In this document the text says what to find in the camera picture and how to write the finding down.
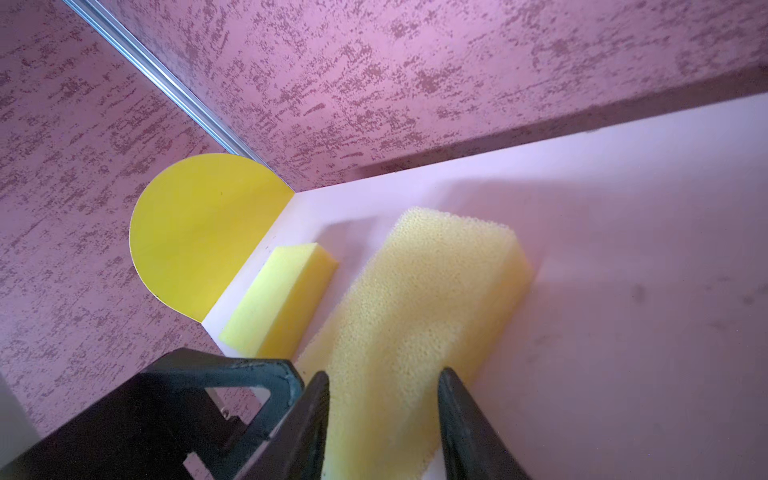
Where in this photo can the yellow shelf unit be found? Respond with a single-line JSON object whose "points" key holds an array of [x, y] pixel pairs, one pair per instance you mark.
{"points": [[640, 348]]}

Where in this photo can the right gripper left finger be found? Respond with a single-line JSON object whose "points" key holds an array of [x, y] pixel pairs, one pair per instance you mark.
{"points": [[297, 449]]}

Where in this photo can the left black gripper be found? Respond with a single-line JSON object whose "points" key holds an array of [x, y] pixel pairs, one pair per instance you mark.
{"points": [[219, 408]]}

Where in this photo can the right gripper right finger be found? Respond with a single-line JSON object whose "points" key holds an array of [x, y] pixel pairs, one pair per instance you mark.
{"points": [[472, 449]]}

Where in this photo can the large yellow sponge front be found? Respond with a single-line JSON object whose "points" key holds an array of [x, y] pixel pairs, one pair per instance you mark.
{"points": [[436, 295]]}

